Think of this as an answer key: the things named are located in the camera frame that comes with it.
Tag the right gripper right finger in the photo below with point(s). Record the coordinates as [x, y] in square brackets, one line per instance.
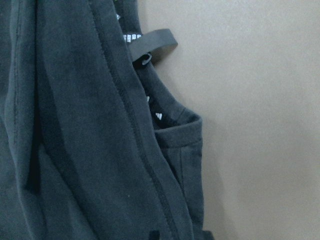
[207, 235]

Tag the black graphic t-shirt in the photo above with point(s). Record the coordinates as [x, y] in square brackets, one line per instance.
[93, 146]

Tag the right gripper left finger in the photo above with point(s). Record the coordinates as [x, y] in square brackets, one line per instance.
[154, 235]

